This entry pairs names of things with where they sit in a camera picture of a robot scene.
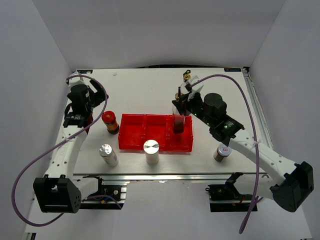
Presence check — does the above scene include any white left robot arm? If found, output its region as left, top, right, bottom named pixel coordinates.
left=33, top=80, right=108, bottom=213

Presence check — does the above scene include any red-lid sauce jar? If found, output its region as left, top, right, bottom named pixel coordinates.
left=101, top=111, right=120, bottom=135

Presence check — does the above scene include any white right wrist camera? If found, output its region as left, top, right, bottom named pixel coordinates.
left=184, top=75, right=204, bottom=102

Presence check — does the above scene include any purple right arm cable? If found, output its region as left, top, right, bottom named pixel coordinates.
left=186, top=73, right=265, bottom=235

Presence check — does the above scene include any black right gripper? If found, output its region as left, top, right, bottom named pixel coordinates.
left=172, top=90, right=214, bottom=128

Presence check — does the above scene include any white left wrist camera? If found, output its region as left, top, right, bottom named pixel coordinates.
left=65, top=71, right=86, bottom=88

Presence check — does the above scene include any glass bottle with dark sauce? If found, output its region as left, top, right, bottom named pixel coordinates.
left=172, top=91, right=186, bottom=134

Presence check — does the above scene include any aluminium side rail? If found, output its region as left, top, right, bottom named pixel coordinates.
left=242, top=66, right=274, bottom=149

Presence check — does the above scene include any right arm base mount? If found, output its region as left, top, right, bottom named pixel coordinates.
left=205, top=172, right=252, bottom=213

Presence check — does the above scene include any blue right corner sticker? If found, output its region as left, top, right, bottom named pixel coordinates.
left=224, top=67, right=242, bottom=73

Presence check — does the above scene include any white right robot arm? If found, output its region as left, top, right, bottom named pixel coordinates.
left=172, top=92, right=314, bottom=213

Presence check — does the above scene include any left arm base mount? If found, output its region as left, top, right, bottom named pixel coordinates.
left=80, top=175, right=129, bottom=210

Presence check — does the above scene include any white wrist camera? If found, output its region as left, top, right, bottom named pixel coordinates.
left=65, top=71, right=86, bottom=88
left=184, top=75, right=204, bottom=102

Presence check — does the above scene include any white-lid brown spice jar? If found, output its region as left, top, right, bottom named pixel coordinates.
left=213, top=143, right=232, bottom=162

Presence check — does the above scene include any clear glass bottle gold spout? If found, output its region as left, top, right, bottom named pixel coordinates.
left=178, top=69, right=191, bottom=95

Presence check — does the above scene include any silver-lid white shaker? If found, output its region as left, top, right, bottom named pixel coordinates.
left=98, top=144, right=119, bottom=167

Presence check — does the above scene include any red three-compartment tray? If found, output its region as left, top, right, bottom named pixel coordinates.
left=118, top=113, right=194, bottom=153

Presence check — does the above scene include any silver-top white cylinder canister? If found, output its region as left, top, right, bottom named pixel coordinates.
left=143, top=139, right=160, bottom=164

